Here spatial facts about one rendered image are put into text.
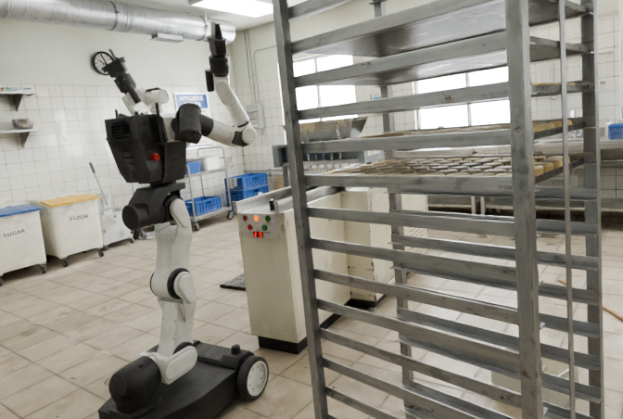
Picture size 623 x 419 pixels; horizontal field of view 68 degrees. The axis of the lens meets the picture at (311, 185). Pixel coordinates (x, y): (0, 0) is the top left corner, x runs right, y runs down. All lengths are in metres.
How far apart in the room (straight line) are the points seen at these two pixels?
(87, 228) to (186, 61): 3.17
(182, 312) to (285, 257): 0.64
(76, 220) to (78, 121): 1.41
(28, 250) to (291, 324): 3.61
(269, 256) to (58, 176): 4.26
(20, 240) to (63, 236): 0.43
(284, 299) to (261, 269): 0.21
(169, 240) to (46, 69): 4.61
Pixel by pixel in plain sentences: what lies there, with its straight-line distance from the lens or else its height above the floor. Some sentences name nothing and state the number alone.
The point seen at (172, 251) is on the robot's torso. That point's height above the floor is 0.78.
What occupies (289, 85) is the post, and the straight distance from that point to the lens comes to 1.27.
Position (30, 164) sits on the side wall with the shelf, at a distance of 6.38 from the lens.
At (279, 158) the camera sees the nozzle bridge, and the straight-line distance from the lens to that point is 3.34.
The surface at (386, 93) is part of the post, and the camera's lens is 1.61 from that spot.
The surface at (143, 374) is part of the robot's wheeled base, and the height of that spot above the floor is 0.32.
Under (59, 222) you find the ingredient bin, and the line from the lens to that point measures 5.81.
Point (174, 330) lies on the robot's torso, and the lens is 2.32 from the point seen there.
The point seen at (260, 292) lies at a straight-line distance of 2.78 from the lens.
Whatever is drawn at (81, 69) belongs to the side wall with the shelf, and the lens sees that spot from 6.79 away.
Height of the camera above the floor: 1.29
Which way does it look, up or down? 7 degrees down
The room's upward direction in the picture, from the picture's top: 6 degrees counter-clockwise
